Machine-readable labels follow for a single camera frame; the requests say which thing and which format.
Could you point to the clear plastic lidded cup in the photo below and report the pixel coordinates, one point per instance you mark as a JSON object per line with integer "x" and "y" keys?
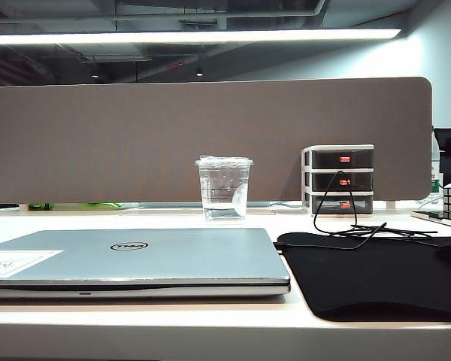
{"x": 221, "y": 188}

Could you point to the silver Dell laptop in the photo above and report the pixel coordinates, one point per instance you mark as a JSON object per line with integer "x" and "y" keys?
{"x": 173, "y": 259}

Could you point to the brown fabric desk divider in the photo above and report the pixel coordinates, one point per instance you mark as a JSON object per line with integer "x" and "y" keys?
{"x": 135, "y": 131}

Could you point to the dark translucent drawer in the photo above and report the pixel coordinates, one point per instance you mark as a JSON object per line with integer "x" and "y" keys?
{"x": 361, "y": 181}
{"x": 362, "y": 204}
{"x": 327, "y": 158}

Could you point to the round ceiling spot lamp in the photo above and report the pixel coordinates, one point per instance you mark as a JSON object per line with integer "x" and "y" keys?
{"x": 199, "y": 73}

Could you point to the long ceiling light strip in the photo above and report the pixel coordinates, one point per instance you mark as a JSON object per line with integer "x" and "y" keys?
{"x": 173, "y": 37}

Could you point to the black mouse pad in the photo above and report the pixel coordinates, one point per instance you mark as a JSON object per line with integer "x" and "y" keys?
{"x": 361, "y": 278}

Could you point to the green object behind divider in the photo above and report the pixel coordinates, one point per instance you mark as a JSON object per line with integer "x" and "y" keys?
{"x": 37, "y": 206}

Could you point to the white sticker with red print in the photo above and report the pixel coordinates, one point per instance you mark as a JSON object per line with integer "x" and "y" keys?
{"x": 22, "y": 261}

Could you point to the black flat object behind divider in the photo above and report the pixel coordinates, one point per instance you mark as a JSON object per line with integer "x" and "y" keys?
{"x": 0, "y": 205}

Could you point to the white drawer organizer frame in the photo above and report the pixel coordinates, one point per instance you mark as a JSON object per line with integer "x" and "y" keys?
{"x": 306, "y": 176}

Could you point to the white divider bracket foot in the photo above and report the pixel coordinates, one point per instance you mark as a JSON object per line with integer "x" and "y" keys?
{"x": 391, "y": 205}

